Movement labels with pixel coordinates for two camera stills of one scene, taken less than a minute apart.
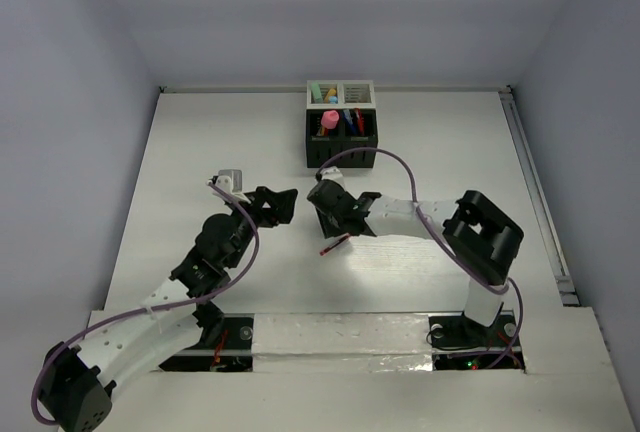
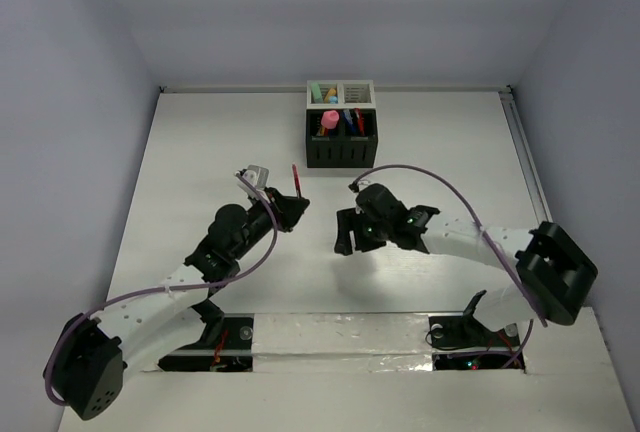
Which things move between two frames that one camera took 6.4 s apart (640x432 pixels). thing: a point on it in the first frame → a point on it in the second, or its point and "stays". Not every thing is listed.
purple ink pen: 348,116 stays
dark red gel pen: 334,244 → 297,181
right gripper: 328,226 → 349,220
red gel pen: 361,121 stays
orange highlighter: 331,93 stays
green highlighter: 316,91 stays
